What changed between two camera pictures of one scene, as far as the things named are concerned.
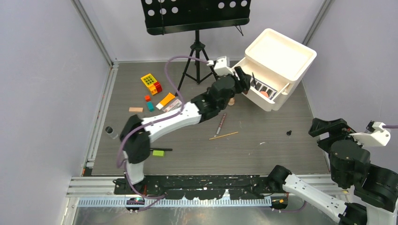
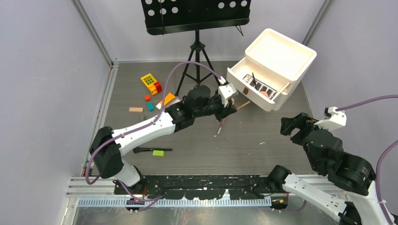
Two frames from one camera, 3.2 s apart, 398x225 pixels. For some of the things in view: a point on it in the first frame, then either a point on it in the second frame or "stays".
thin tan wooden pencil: (220, 136) → (243, 105)
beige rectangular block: (135, 109) stays
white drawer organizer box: (275, 64) stays
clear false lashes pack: (172, 106) stays
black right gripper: (334, 127) → (302, 120)
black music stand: (162, 17) stays
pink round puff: (264, 93) stays
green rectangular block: (158, 153) stays
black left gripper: (243, 84) → (223, 111)
